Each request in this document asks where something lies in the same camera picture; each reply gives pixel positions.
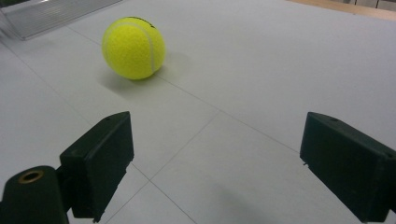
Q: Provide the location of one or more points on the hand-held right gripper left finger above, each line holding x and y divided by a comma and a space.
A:
93, 168

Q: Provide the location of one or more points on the yellow tennis ball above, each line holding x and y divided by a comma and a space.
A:
132, 49

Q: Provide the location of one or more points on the clear plastic tray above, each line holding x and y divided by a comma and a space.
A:
43, 17

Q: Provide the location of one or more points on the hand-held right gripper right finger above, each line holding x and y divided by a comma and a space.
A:
348, 165

